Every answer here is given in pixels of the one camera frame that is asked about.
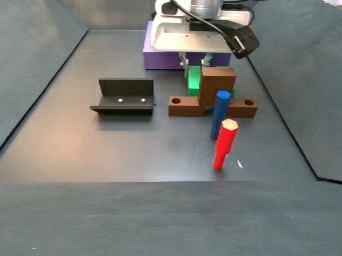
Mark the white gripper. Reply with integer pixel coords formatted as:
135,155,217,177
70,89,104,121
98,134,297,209
151,0,251,78

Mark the green U-shaped block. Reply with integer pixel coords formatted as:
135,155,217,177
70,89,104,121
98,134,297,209
187,66,237,96

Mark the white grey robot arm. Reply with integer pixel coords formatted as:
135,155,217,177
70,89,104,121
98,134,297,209
151,0,259,73

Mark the purple board with cross slot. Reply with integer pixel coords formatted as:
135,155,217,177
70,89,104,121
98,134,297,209
143,22,231,70

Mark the brown stepped block with holes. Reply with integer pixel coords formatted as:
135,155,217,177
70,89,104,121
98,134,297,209
168,67,258,118

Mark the blue hexagonal peg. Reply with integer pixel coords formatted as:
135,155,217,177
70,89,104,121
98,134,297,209
210,91,231,140

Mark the red hexagonal peg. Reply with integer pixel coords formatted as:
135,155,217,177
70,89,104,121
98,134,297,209
214,119,238,170

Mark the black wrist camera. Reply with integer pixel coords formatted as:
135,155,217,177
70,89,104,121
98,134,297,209
211,20,259,59

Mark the black angle bracket fixture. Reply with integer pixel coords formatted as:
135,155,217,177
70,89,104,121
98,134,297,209
90,78,155,114

